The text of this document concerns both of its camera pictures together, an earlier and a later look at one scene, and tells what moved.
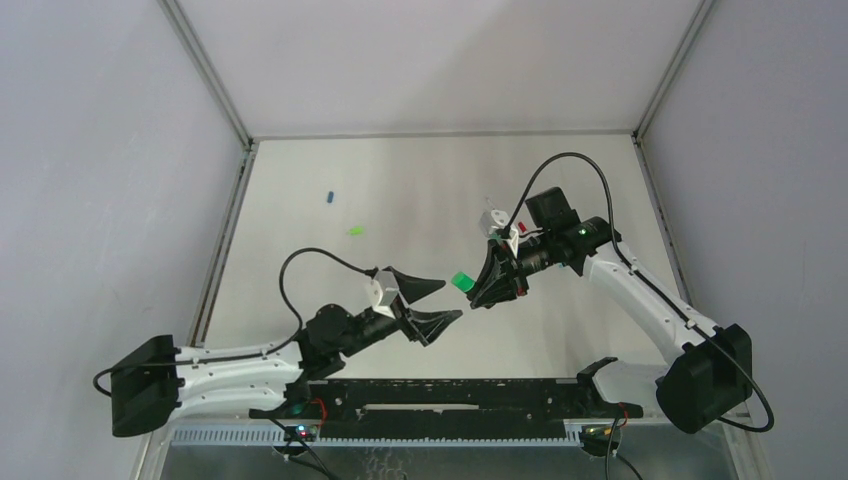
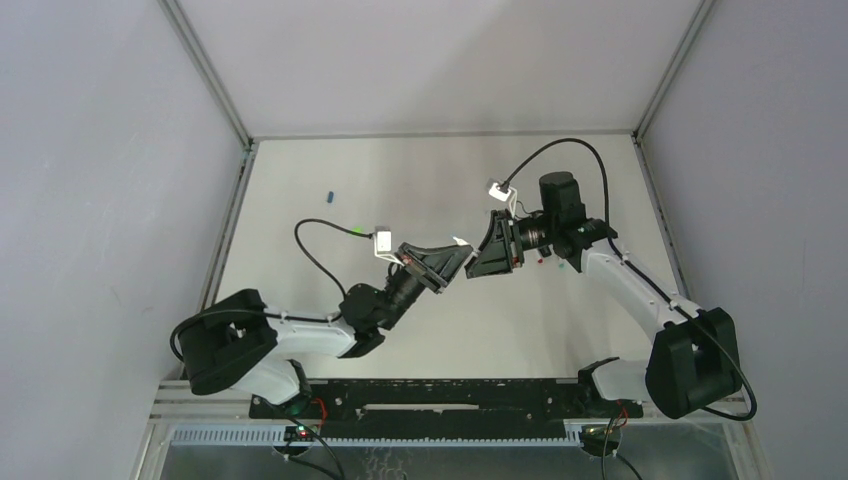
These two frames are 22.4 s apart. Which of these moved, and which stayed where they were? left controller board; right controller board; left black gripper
Moved: left black gripper
Stayed: right controller board; left controller board
